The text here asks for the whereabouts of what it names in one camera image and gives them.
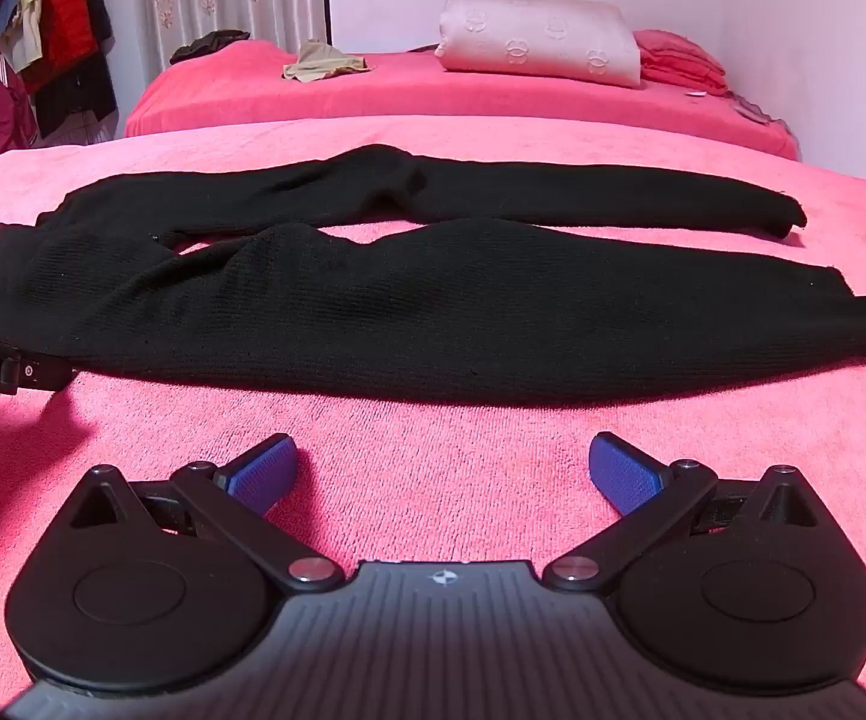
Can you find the bed with pink cover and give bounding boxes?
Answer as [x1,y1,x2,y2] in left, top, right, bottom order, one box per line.
[125,40,801,161]

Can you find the maroon garment with white stripes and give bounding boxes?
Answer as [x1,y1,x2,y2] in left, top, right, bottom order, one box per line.
[0,21,36,158]

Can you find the cream garment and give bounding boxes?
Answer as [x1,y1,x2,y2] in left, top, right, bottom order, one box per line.
[7,0,47,70]

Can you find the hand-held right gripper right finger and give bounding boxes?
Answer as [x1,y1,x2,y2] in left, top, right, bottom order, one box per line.
[542,433,818,592]

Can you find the pale pink rolled quilt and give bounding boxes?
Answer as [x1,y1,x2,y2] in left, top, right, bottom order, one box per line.
[434,0,642,89]

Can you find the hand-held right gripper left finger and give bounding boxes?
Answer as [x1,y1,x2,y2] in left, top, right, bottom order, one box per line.
[64,433,345,592]

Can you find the folded pink blanket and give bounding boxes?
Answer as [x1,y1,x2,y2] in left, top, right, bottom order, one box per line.
[634,28,729,97]

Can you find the black pants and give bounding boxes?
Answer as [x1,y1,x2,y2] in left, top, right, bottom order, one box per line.
[0,144,866,407]

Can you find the hanging clothes on rack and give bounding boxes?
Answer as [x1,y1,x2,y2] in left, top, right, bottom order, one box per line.
[34,0,119,137]

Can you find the red jacket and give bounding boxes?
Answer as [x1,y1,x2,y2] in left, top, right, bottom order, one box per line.
[23,0,100,95]

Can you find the pink fleece blanket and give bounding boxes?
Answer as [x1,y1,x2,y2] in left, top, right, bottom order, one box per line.
[0,116,866,710]

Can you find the beige garment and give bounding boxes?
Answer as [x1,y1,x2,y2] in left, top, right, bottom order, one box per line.
[283,39,374,83]

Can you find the dark garment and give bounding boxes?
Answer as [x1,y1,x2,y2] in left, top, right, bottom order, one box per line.
[170,29,251,65]

